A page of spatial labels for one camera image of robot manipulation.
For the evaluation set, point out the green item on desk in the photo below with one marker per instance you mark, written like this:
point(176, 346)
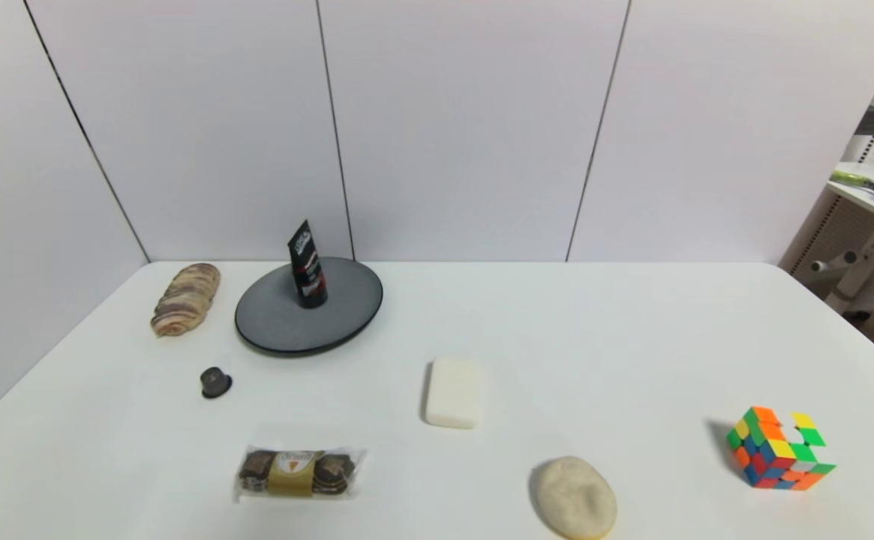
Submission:
point(853, 178)

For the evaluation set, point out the small black cap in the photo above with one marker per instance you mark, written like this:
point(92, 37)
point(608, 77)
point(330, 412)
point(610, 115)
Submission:
point(215, 382)

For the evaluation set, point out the black cosmetic tube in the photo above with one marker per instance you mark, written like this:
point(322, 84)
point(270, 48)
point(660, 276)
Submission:
point(307, 270)

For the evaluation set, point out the white soap bar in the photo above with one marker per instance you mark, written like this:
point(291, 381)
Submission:
point(453, 394)

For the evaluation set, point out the white desk top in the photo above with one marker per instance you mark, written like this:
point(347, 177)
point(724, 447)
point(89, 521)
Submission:
point(868, 196)

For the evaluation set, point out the multicolour puzzle cube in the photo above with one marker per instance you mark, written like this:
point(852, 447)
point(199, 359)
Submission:
point(778, 450)

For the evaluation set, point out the striped seashell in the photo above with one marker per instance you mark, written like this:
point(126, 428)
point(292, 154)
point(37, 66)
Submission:
point(185, 300)

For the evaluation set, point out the wrapped chocolate balls pack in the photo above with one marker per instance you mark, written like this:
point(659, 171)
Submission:
point(294, 474)

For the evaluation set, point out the gray round plate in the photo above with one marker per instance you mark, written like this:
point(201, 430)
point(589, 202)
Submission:
point(279, 326)

